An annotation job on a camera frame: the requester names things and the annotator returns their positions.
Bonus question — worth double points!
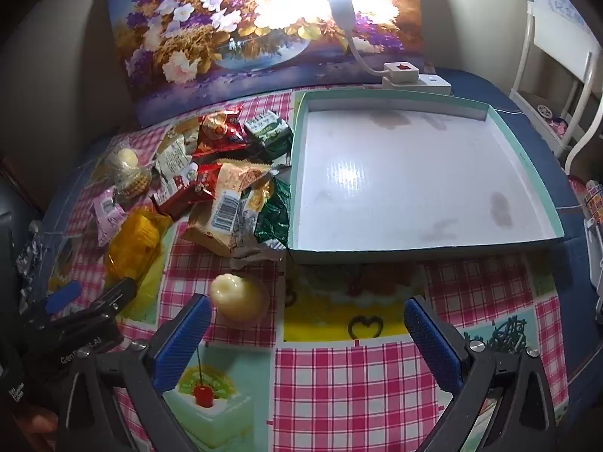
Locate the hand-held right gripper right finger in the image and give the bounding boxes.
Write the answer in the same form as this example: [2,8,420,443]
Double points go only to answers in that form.
[404,296,559,452]

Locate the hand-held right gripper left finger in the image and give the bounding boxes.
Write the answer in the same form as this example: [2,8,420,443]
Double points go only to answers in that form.
[59,293,213,452]

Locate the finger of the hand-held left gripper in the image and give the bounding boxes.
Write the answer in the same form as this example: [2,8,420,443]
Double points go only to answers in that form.
[89,277,138,321]
[31,281,82,325]

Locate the yellow orange snack packet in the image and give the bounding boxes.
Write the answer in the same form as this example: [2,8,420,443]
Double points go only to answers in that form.
[104,209,173,288]

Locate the round pastry clear wrapper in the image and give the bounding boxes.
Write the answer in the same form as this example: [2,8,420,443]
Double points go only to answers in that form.
[96,144,147,180]
[210,273,271,325]

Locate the pink snack packet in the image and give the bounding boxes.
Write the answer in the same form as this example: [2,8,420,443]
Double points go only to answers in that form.
[92,188,129,246]

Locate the silver grey snack packet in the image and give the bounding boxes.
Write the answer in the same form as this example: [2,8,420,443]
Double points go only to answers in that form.
[228,242,288,271]

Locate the round biscuit clear wrapper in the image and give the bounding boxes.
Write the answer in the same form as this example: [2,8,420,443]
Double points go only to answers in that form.
[113,169,154,203]

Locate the dark red snack packet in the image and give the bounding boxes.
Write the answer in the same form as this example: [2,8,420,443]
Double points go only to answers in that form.
[151,162,222,220]

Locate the tan snack packet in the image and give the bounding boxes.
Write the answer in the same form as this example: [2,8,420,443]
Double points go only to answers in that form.
[181,159,281,257]

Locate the white snack packet green print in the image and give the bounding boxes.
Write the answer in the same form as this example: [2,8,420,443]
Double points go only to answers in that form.
[153,134,199,182]

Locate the shallow white box green rim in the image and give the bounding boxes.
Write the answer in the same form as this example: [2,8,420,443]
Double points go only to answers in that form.
[285,87,565,264]

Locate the red gold snack packet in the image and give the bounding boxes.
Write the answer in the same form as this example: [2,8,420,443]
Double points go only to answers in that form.
[193,106,250,158]

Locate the person's left hand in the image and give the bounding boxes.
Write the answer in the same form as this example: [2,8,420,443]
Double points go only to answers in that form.
[21,407,60,436]

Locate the crumpled silver foil wrapper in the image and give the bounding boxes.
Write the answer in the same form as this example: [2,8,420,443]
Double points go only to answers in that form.
[16,235,48,302]

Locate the blue cloth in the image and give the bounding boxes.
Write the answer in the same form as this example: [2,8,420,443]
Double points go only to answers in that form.
[33,68,603,429]

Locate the colourful patterned box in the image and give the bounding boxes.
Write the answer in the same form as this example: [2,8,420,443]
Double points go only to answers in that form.
[570,176,603,227]

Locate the flower painting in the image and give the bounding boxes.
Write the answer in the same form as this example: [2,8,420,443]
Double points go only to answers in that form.
[106,0,425,128]

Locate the white rack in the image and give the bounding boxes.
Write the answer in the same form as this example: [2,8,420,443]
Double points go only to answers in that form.
[509,0,603,175]

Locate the white gooseneck lamp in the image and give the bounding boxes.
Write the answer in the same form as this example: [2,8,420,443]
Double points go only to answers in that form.
[327,0,392,78]

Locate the white printed box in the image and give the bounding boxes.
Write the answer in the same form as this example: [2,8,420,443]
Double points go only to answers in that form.
[542,0,597,26]

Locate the white plug adapter red switch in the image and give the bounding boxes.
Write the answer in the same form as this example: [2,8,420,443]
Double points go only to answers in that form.
[383,62,420,89]

